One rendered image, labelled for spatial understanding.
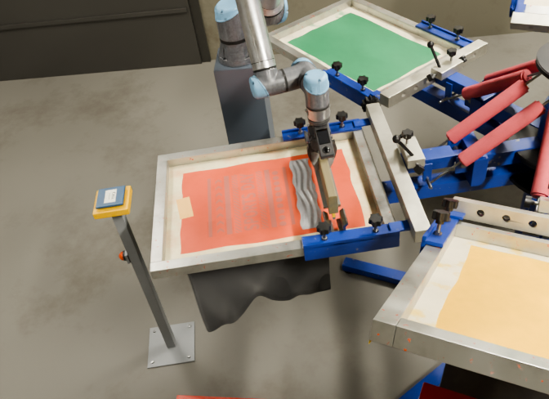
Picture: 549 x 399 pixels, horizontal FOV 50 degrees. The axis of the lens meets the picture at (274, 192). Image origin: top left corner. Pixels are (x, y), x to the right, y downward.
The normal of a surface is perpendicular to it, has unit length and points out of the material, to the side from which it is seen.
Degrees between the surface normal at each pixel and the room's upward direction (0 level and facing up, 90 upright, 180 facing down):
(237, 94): 90
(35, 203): 0
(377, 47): 0
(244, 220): 0
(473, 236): 58
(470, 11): 90
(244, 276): 96
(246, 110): 90
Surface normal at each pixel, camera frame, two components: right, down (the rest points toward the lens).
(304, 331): -0.11, -0.73
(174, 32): -0.03, 0.68
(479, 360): -0.40, 0.17
